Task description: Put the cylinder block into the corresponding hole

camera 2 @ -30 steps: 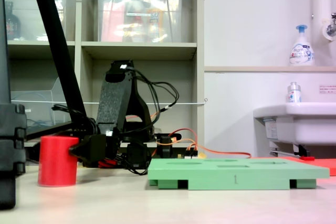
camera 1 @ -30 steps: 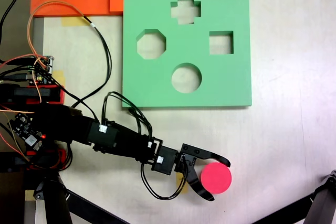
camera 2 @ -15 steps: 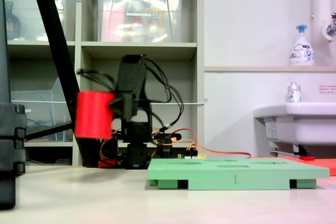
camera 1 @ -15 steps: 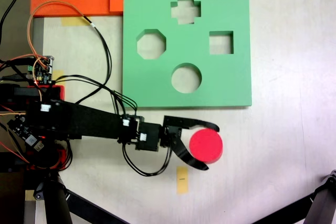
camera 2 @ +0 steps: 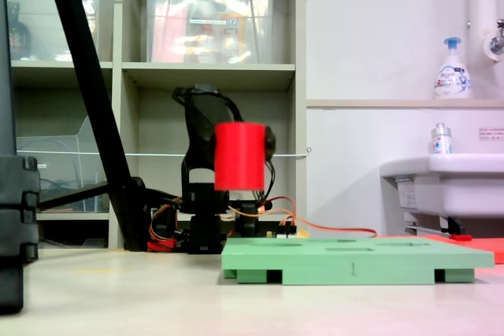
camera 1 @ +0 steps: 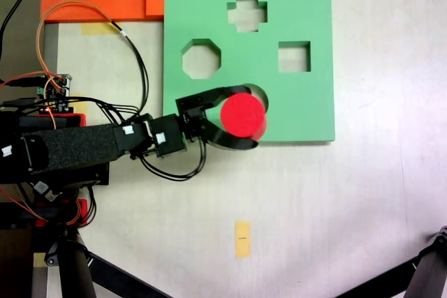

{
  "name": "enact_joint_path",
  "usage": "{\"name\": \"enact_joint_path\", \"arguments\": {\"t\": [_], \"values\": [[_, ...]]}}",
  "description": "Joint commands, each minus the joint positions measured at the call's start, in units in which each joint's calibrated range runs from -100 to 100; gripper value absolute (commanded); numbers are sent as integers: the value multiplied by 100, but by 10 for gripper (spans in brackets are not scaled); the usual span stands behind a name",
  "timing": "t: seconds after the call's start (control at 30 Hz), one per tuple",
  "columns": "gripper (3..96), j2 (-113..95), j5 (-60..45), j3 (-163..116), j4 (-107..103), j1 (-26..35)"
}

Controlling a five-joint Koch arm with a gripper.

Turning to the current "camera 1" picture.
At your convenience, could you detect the grey cable plug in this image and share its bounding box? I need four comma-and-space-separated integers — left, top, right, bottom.
32, 181, 59, 203

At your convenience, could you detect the yellow tape with mark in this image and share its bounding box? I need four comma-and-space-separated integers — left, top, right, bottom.
234, 221, 252, 260

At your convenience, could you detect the long black looping cable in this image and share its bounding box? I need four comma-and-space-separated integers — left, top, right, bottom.
110, 18, 151, 117

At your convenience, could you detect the square yellow tape piece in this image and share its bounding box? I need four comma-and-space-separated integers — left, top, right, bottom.
69, 93, 87, 113

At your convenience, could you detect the black gripper motor cable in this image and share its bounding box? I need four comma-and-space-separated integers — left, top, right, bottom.
139, 138, 207, 182

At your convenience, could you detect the thin orange wire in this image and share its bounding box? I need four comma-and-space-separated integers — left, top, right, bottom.
35, 0, 113, 131

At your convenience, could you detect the circuit board with connectors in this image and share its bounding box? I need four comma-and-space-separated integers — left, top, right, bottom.
36, 73, 73, 114

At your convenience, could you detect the green shape sorter board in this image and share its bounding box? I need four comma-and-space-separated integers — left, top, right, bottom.
161, 0, 336, 146

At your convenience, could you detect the red cylinder block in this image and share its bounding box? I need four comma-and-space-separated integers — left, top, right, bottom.
219, 92, 269, 140

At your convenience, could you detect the red base clamp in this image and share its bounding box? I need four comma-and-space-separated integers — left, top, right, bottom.
19, 112, 87, 128
34, 198, 89, 228

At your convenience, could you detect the thin red wire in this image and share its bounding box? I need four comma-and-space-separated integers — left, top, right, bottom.
0, 70, 66, 87

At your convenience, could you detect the black tripod strut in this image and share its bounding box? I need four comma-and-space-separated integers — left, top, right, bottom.
86, 251, 175, 298
335, 255, 420, 298

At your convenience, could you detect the black base motor cable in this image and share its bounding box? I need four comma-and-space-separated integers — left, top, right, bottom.
68, 96, 152, 125

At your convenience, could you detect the black tripod leg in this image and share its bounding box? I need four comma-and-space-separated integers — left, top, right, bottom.
404, 225, 447, 298
44, 227, 98, 298

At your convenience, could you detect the long yellow tape strip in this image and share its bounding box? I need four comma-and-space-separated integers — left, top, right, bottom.
81, 21, 122, 36

